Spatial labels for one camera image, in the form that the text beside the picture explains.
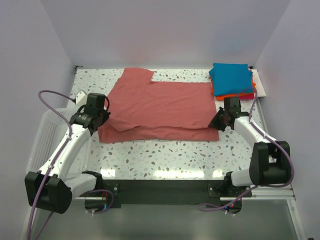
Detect blue t shirt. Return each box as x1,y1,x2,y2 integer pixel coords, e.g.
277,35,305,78
209,62,254,97

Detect salmon pink t shirt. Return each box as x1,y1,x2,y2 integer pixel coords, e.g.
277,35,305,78
98,67,219,144

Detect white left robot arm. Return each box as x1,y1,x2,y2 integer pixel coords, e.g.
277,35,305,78
24,93,111,214

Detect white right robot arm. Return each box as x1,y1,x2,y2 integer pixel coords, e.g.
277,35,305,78
208,97,295,197

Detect folded orange t shirt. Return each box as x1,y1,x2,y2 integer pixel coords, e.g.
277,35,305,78
210,81,255,101

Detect folded magenta t shirt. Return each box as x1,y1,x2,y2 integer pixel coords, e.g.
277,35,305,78
239,93,255,101

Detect folded white t shirt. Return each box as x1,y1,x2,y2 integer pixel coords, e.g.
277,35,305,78
250,69,267,98

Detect white plastic basket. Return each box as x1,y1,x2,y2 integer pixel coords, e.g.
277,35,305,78
26,108,92,180

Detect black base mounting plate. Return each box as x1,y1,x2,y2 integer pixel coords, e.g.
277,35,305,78
74,178,253,216

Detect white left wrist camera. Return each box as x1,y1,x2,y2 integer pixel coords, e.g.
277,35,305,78
74,90,88,106

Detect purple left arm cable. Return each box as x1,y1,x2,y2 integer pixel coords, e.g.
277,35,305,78
26,89,115,240

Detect aluminium table frame rail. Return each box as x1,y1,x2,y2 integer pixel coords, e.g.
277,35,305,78
251,99,296,200

